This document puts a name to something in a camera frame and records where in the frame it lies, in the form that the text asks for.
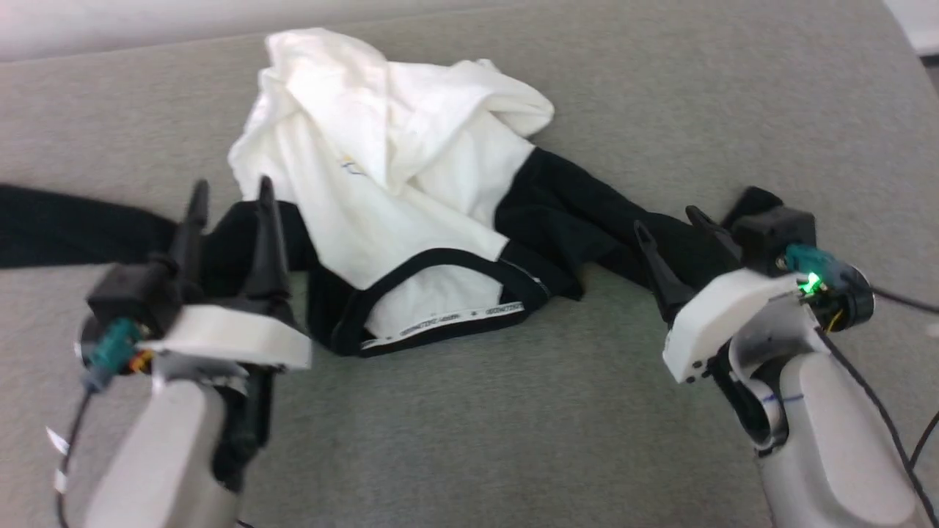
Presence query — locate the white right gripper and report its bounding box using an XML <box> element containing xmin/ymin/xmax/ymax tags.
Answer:
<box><xmin>634</xmin><ymin>205</ymin><xmax>819</xmax><ymax>385</ymax></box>

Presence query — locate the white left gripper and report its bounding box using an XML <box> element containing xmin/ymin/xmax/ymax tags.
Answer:
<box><xmin>136</xmin><ymin>175</ymin><xmax>313</xmax><ymax>372</ymax></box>

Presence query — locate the white and black shirt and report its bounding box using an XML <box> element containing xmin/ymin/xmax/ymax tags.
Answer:
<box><xmin>0</xmin><ymin>28</ymin><xmax>786</xmax><ymax>360</ymax></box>

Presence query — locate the grey-green fabric sofa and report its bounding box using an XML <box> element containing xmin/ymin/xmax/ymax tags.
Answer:
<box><xmin>0</xmin><ymin>0</ymin><xmax>939</xmax><ymax>528</ymax></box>

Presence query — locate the right camera cable teal connector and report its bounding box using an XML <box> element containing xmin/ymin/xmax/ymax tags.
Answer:
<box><xmin>785</xmin><ymin>243</ymin><xmax>939</xmax><ymax>309</ymax></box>

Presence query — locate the camera cable teal connector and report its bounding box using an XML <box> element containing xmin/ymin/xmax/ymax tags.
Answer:
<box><xmin>53</xmin><ymin>318</ymin><xmax>142</xmax><ymax>528</ymax></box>
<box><xmin>785</xmin><ymin>243</ymin><xmax>939</xmax><ymax>309</ymax></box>

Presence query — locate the left camera cable teal connector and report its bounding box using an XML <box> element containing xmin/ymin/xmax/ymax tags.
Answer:
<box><xmin>53</xmin><ymin>318</ymin><xmax>142</xmax><ymax>528</ymax></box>

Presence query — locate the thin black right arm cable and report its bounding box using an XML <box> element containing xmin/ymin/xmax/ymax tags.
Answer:
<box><xmin>814</xmin><ymin>326</ymin><xmax>939</xmax><ymax>514</ymax></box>

